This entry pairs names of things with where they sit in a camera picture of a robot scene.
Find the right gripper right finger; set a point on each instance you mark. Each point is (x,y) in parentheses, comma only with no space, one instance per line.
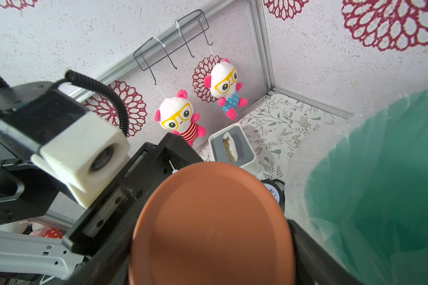
(314,266)

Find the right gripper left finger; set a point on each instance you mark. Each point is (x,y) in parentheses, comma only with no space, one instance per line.
(110,265)

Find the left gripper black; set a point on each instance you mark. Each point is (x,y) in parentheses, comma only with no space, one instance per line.
(113,215)

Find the brown jar lid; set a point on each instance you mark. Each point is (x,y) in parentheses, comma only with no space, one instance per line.
(212,223)

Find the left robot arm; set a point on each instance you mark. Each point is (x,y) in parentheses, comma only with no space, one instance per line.
(27,192)

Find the plush toy red striped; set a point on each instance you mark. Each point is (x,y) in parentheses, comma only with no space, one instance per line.
(177,115)

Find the white tissue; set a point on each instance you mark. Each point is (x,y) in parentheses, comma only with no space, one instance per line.
(230,147)

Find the black alarm clock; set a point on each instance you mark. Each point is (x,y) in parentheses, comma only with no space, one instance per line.
(276,188)

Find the green trash bin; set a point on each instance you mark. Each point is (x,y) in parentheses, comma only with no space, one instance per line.
(368,198)

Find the plush toy blue dotted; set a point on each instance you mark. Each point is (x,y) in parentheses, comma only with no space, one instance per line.
(224,85)

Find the black wire wall rack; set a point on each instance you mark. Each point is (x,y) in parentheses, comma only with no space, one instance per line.
(181,34)

